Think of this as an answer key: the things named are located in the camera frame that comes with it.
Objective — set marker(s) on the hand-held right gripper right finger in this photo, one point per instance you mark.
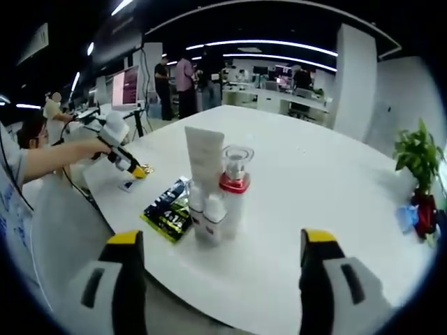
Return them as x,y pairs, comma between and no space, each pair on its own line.
314,289

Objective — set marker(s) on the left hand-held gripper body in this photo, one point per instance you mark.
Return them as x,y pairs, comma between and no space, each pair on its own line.
117,129

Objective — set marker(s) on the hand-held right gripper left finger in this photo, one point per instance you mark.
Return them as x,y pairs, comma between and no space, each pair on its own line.
127,286

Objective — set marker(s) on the clear skincare sachet blue square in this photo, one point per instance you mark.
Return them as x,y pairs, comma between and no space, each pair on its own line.
126,185

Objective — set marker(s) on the gold foil skincare sachet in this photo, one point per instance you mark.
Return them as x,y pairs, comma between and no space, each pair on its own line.
149,170

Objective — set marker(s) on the green black skincare sachet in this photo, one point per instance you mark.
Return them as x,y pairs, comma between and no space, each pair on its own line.
167,213

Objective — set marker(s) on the white skincare tube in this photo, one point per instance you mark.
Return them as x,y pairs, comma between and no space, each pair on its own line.
204,153

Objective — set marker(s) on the white mesh chair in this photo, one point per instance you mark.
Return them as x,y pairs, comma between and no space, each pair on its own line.
63,237

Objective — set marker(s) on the person's head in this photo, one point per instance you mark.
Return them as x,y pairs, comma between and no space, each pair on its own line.
29,134

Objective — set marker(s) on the blue plastic item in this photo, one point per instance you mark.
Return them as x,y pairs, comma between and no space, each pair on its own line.
406,218

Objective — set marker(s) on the red dark bag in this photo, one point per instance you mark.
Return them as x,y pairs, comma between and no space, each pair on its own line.
424,213

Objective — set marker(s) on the white office counter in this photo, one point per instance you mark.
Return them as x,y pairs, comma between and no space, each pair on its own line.
265,99

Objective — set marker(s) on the potted green plant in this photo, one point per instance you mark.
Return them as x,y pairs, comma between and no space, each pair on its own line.
419,153

